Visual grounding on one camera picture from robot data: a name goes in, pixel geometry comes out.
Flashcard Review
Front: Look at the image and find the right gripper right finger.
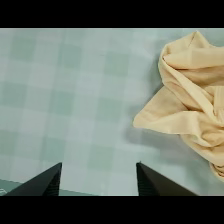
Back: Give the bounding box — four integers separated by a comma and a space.
135, 161, 198, 197

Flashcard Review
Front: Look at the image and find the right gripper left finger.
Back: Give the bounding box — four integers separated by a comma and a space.
4, 162, 63, 197

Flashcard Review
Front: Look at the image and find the cream shirt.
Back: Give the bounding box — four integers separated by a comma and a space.
132, 30, 224, 183

